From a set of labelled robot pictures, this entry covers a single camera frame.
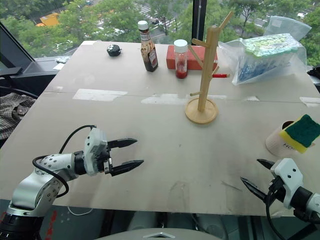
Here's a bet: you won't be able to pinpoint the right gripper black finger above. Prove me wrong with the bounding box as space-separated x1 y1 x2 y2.
256 158 276 173
240 176 270 202

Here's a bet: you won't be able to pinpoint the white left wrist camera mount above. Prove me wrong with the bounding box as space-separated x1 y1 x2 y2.
83 127 109 177

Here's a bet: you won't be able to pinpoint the black object at table side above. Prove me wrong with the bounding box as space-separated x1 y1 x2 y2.
306 65 320 86

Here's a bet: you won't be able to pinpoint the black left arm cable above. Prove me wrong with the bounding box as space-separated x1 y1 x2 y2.
32 124 97 199

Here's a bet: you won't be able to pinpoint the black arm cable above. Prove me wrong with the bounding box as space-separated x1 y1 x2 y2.
32 124 97 199
265 186 280 240

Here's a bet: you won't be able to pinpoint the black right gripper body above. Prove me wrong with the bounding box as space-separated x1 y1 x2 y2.
267 176 287 203

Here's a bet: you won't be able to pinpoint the red rectangular box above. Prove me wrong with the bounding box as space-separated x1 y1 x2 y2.
166 44 219 71

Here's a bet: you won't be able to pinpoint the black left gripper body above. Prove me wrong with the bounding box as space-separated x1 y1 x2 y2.
98 140 115 176

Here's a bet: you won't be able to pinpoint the black window frame post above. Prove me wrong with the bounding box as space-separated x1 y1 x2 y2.
192 0 202 44

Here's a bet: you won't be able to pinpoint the dark monitor panel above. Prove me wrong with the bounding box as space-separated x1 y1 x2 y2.
0 21 37 77

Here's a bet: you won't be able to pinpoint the grey robot torso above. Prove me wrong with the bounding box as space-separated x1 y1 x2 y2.
96 226 227 240

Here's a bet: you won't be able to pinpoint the wooden mug tree stand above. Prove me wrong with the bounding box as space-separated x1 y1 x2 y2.
184 10 235 125

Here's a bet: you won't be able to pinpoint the plaid cloth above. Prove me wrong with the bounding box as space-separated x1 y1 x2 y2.
0 93 37 149

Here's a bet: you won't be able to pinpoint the yellow green sponge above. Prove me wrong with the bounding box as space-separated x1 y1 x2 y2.
279 114 320 154

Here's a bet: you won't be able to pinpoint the clear plastic zip bag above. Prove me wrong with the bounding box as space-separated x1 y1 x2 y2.
218 31 308 87

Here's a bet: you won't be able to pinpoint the thin white cable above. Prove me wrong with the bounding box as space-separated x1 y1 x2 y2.
66 205 94 216

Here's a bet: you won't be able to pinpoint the brown sauce bottle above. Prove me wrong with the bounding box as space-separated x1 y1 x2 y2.
137 20 159 73

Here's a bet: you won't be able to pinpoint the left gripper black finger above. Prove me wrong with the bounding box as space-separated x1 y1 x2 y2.
107 137 138 150
111 159 145 177

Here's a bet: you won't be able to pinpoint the blue items in bag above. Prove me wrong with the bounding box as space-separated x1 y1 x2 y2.
234 56 292 82

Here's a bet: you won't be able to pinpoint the small black round object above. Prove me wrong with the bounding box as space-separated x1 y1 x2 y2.
106 44 123 58

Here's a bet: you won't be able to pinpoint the clear jar red sauce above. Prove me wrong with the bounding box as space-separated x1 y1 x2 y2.
173 39 189 80

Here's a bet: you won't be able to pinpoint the cream paper cup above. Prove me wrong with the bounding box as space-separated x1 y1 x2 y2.
265 120 302 158

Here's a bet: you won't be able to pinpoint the green sponge pack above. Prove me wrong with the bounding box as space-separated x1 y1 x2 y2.
243 33 303 59

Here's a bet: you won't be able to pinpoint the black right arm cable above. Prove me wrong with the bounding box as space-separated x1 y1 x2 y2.
265 186 280 240

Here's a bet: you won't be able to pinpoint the empty clear plastic bag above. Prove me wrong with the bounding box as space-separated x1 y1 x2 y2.
264 15 313 39

